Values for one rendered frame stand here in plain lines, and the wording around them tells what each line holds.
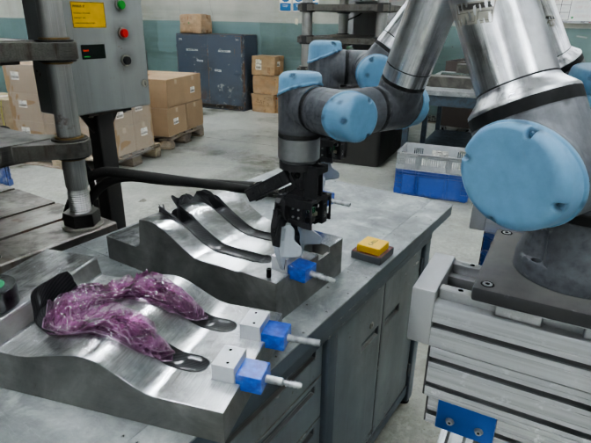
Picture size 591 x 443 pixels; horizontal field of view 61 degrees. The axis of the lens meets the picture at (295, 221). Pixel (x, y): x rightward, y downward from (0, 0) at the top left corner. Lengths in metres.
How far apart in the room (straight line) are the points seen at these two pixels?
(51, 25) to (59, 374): 0.89
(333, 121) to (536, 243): 0.33
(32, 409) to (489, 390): 0.67
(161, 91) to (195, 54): 2.83
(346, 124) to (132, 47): 1.10
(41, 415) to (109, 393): 0.11
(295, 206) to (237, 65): 7.12
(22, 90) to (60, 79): 4.02
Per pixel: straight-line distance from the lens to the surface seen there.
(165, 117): 5.63
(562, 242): 0.69
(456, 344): 0.77
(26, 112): 5.50
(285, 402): 1.12
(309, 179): 0.88
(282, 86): 0.86
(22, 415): 0.89
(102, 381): 0.80
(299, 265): 0.97
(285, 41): 8.14
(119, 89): 1.71
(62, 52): 1.43
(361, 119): 0.77
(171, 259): 1.12
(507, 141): 0.53
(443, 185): 4.20
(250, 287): 0.99
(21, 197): 1.90
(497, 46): 0.57
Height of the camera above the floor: 1.35
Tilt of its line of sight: 22 degrees down
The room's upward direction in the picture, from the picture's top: 1 degrees clockwise
